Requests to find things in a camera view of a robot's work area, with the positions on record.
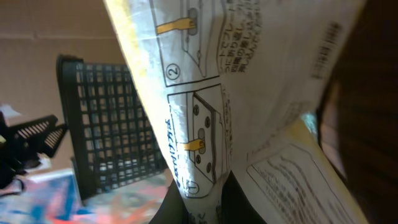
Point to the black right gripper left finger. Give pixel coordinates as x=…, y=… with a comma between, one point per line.
x=172, y=209

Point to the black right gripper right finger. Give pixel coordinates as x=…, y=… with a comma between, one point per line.
x=235, y=207

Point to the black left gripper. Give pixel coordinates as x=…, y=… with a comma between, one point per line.
x=16, y=154

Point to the cream snack bag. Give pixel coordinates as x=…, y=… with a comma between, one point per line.
x=226, y=86

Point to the grey plastic shopping basket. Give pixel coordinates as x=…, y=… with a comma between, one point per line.
x=113, y=142

